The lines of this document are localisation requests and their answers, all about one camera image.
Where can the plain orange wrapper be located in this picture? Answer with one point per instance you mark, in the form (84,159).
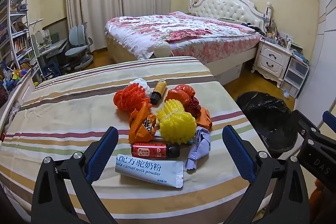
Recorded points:
(203,119)

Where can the yellow foam fruit net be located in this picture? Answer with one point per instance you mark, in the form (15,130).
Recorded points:
(176,127)

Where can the white nightstand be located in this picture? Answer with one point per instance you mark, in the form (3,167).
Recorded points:
(273,56)

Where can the dark red wrapper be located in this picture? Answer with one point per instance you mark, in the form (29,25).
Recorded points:
(193,107)

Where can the white and blue powder sachet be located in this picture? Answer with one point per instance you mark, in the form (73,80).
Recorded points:
(147,171)

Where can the amber bottle with gold label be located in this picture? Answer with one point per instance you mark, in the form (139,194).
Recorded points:
(160,88)

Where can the blue plastic stool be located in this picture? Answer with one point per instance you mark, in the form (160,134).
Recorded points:
(51,69)

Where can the white wardrobe door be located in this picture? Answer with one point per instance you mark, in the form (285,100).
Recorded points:
(326,29)

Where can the pile of books and papers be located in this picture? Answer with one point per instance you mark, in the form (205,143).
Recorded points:
(300,54)

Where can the dark bottle with red label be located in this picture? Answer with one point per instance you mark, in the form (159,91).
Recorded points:
(147,151)

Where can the pile of colourful toys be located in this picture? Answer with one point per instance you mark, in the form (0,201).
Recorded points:
(13,75)

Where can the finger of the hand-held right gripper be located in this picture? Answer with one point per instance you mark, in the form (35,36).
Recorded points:
(329,117)
(305,124)

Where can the white storage box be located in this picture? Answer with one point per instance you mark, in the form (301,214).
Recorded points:
(228,74)

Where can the white plastic bag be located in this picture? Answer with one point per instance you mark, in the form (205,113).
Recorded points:
(143,83)

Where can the clutter of small bedside items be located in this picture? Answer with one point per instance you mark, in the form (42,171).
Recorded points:
(278,37)

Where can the clear plastic drawer unit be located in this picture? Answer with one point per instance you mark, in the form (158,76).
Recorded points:
(295,74)

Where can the grey blue desk chair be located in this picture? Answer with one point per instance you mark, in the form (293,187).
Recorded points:
(78,52)

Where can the white study desk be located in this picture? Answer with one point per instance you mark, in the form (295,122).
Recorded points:
(53,47)

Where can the pink floral blanket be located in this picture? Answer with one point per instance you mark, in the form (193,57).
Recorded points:
(183,29)

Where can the orange fuzzy cloth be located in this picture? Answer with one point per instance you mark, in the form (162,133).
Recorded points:
(320,195)

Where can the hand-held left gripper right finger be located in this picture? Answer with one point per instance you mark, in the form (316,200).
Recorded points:
(239,155)

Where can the lavender paper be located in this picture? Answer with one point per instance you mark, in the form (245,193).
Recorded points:
(199,145)

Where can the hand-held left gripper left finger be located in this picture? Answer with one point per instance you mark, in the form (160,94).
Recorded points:
(101,155)

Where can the white bed with tufted headboard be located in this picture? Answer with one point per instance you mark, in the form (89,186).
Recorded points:
(225,7)

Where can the blue and white plastic packet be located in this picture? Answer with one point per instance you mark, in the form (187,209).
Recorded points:
(286,93)

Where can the orange wrapper with black print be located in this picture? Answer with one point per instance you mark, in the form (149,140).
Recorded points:
(137,129)

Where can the striped tablecloth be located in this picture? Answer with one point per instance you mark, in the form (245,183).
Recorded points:
(65,108)

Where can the white bookshelf with books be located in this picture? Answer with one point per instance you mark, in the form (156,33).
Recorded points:
(15,29)

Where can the trash bin with black liner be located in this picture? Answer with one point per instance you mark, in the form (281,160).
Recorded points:
(265,119)

